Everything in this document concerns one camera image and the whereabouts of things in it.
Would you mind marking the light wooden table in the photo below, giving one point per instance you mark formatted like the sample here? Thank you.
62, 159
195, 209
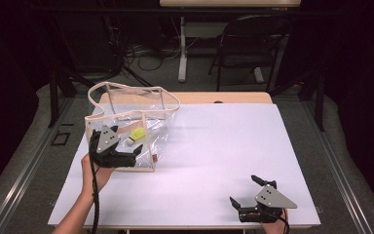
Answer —
191, 97

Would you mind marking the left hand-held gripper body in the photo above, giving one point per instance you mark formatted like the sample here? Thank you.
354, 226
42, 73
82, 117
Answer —
108, 143

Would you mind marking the person's right hand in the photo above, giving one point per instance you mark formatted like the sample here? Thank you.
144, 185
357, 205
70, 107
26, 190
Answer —
274, 227

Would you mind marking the black metal stand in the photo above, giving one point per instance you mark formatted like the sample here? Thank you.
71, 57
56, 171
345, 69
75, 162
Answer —
320, 100
54, 94

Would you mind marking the white desk with white leg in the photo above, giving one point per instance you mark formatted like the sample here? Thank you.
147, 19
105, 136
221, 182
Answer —
207, 3

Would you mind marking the yellow plastic shuttlecock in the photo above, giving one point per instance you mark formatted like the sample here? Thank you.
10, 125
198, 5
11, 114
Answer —
137, 134

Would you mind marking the person's left hand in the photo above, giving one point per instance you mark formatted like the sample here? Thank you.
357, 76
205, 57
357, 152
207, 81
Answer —
94, 175

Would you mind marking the black folding chair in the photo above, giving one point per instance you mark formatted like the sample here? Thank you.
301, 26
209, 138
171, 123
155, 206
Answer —
250, 45

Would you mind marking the clear plastic bag beige trim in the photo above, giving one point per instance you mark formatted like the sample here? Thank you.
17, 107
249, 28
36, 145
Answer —
157, 130

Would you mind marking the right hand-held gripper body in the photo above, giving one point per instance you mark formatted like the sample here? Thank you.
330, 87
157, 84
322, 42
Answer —
271, 201

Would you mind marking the metal floor rail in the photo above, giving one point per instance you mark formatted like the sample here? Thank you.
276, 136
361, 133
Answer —
29, 162
337, 169

